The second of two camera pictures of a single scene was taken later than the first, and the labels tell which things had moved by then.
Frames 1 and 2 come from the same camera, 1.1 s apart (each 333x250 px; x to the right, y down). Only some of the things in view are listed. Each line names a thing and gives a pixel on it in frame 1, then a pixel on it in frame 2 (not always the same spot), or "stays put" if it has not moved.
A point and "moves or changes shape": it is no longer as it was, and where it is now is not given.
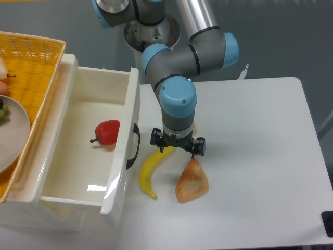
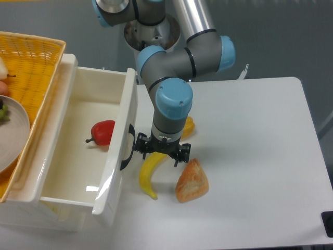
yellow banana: x=146 y=169 stays put
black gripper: x=188 y=143 to x=144 y=144
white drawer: x=94 y=137 moves or changes shape
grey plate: x=14 y=135 stays put
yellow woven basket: x=31 y=62 stays put
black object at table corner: x=327 y=220 stays put
